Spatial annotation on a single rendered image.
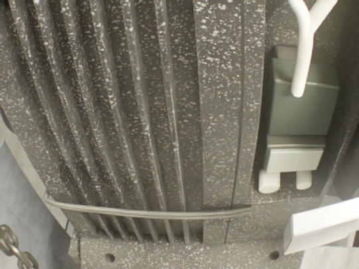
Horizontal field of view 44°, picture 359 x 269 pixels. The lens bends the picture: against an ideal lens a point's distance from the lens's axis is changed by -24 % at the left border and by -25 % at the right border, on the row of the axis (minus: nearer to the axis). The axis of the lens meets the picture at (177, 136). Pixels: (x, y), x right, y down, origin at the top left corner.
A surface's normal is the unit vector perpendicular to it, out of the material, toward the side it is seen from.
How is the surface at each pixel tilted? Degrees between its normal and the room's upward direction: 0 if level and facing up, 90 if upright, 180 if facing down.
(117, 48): 90
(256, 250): 0
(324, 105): 90
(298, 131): 90
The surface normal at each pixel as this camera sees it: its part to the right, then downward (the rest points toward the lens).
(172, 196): -0.03, 0.88
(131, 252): -0.05, -0.48
